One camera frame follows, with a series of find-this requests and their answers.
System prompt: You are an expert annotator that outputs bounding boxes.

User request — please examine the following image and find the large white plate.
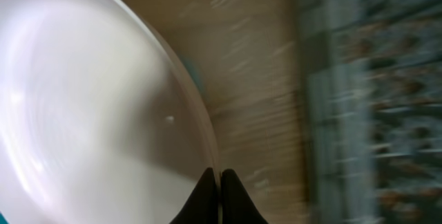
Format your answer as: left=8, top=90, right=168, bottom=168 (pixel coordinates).
left=1, top=0, right=219, bottom=223

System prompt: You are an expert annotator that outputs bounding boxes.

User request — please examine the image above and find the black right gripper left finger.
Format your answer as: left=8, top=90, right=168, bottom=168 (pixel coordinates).
left=171, top=168, right=218, bottom=224

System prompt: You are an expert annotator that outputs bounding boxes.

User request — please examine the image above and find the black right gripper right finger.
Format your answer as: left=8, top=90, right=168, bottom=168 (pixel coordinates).
left=221, top=169, right=268, bottom=224

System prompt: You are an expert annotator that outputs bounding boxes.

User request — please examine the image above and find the teal plastic tray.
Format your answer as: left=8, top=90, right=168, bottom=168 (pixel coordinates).
left=180, top=56, right=204, bottom=94

